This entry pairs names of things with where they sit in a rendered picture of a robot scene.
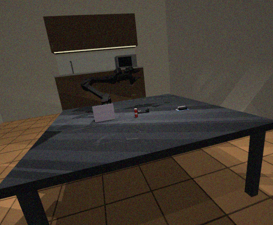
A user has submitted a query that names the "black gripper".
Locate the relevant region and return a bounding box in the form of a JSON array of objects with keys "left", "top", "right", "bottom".
[{"left": 123, "top": 66, "right": 140, "bottom": 84}]

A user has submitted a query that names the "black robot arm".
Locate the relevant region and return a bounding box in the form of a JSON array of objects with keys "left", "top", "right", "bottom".
[{"left": 80, "top": 67, "right": 124, "bottom": 105}]

